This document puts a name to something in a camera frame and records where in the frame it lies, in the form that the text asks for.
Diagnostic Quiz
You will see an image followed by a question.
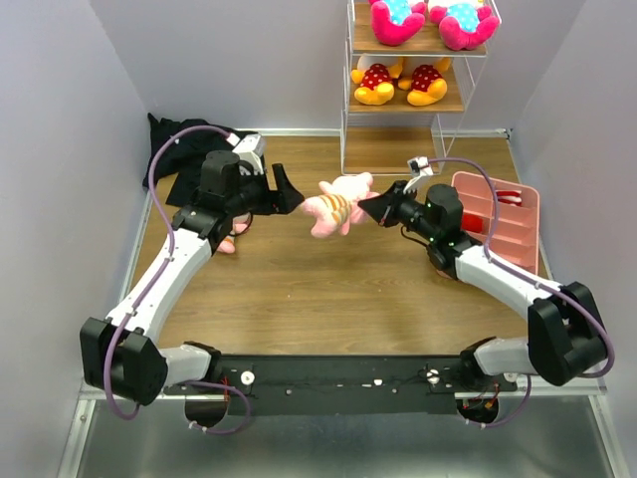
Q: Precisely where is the large yellow plush toy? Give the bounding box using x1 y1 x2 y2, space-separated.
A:
397 57 452 107

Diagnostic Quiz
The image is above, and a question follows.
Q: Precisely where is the pink pig plush striped shirt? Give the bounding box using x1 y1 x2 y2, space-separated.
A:
301 172 378 238

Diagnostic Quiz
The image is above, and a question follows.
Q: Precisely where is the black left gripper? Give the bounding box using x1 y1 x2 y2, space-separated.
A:
226 162 305 217

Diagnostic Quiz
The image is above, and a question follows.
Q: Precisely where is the white plush blue dress back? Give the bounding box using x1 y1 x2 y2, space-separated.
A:
427 1 501 51

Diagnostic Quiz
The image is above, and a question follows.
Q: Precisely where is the red sock middle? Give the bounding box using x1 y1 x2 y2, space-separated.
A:
461 212 485 234

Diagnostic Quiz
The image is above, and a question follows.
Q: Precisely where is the black cloth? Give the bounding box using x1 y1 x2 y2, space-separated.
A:
147 113 233 207

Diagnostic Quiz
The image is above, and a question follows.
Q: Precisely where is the red white striped sock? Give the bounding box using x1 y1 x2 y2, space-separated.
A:
496 189 523 207

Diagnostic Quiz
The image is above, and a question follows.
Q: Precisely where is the white plush blue dress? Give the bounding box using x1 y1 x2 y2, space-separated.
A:
369 0 427 47
427 1 501 51

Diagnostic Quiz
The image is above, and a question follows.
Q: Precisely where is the pink divided organizer tray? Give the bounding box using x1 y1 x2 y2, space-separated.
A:
451 171 540 274

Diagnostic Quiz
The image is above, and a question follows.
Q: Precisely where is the white wire wooden shelf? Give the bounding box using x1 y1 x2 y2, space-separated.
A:
339 1 498 175

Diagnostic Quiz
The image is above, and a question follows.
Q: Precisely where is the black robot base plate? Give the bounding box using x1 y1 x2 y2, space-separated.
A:
158 353 519 417

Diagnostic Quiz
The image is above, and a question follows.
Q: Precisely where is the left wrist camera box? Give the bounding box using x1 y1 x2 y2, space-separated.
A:
232 133 266 175

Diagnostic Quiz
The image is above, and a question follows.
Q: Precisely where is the small yellow plush toy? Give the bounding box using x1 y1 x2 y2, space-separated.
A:
350 54 404 106

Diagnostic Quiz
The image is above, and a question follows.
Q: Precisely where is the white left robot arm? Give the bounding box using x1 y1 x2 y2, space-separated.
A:
80 150 305 405

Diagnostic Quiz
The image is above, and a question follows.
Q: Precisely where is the white plush blue dress front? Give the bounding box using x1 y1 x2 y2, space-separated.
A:
369 0 427 47

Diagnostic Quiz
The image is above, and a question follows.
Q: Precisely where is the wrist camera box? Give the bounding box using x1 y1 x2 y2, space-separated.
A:
403 156 434 194
232 133 266 175

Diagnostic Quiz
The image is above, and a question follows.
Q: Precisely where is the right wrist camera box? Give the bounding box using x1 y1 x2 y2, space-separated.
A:
403 156 434 194

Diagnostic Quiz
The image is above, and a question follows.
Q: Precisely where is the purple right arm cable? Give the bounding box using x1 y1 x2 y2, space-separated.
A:
427 157 616 429

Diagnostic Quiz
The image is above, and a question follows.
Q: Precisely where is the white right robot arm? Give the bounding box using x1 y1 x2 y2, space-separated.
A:
358 180 614 390

